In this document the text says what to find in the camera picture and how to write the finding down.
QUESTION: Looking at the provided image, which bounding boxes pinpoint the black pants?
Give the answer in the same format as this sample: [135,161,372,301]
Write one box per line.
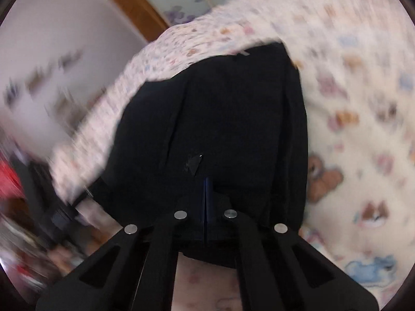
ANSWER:
[70,43,308,269]

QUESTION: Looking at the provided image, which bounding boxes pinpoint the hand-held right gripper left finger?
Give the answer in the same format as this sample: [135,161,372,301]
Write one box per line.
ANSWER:
[35,188,207,311]

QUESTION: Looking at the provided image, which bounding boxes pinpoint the bear printed blanket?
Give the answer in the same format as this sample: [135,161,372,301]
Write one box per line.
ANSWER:
[52,0,415,311]

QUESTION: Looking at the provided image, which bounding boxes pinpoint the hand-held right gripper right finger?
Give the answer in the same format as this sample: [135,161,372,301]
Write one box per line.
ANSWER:
[205,178,380,311]

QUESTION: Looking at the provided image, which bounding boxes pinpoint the wooden door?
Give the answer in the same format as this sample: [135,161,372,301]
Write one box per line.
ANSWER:
[110,0,170,43]

